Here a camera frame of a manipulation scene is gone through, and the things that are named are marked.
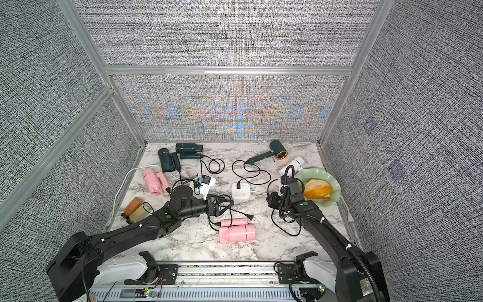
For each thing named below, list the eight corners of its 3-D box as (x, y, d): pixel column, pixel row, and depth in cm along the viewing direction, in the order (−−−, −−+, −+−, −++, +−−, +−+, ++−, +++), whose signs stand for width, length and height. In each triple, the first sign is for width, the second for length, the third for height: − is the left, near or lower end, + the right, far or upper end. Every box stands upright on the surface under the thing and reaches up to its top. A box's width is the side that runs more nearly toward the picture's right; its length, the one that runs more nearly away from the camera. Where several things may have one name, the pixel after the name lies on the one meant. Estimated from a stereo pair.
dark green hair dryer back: (176, 160, 113) (173, 153, 108) (179, 150, 118) (176, 143, 113) (200, 160, 113) (198, 153, 108) (202, 150, 118) (200, 143, 113)
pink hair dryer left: (154, 198, 97) (151, 193, 93) (144, 176, 105) (140, 171, 101) (172, 189, 100) (169, 184, 96) (161, 168, 109) (158, 163, 105)
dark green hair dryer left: (164, 175, 105) (162, 171, 102) (159, 153, 115) (157, 149, 112) (182, 169, 108) (180, 165, 104) (175, 148, 118) (173, 144, 115)
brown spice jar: (124, 217, 91) (119, 213, 88) (138, 199, 97) (135, 195, 93) (131, 220, 90) (127, 217, 86) (146, 203, 95) (142, 199, 92)
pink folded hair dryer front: (219, 243, 83) (218, 238, 78) (221, 221, 89) (220, 216, 84) (255, 243, 83) (256, 238, 78) (254, 221, 89) (254, 216, 84)
